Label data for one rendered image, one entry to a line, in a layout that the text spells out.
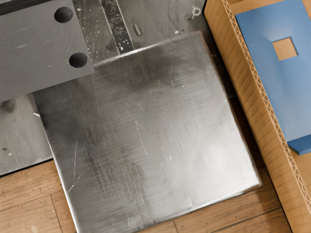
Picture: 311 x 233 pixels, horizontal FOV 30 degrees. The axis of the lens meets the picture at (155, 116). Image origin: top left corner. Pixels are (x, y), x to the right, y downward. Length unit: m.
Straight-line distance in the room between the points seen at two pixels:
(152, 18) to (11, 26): 0.29
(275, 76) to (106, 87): 0.16
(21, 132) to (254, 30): 0.24
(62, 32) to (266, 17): 0.31
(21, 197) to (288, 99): 0.27
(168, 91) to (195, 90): 0.03
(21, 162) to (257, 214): 0.22
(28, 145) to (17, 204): 0.05
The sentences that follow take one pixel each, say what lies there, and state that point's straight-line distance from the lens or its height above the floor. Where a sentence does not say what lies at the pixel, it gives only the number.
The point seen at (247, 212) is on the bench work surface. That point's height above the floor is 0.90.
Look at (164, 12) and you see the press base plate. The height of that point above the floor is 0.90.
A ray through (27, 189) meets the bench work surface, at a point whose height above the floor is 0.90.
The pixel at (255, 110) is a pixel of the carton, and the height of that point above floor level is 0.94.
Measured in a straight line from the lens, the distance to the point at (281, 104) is 0.56.
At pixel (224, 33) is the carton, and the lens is 0.54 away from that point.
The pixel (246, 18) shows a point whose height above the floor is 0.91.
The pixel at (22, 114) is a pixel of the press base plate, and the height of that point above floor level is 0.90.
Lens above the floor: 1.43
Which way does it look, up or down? 75 degrees down
